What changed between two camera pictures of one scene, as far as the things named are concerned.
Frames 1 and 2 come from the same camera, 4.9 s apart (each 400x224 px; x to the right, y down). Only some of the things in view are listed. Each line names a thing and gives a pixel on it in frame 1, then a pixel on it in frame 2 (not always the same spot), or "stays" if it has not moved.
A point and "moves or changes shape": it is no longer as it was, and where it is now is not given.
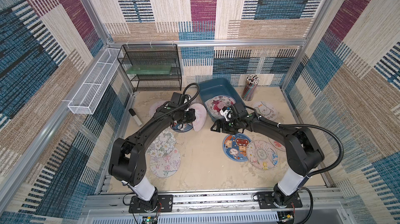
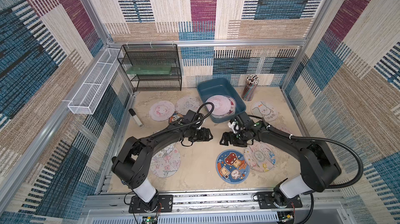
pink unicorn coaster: (201, 114) moves or changes shape
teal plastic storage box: (219, 87) stays
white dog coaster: (266, 109) stays
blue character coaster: (235, 147) moves or changes shape
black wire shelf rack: (152, 67) stays
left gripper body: (187, 117) to (197, 135)
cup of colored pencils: (251, 82) stays
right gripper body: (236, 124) to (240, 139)
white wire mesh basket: (85, 100) stays
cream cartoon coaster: (262, 154) stays
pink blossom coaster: (167, 165) stays
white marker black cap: (134, 114) stays
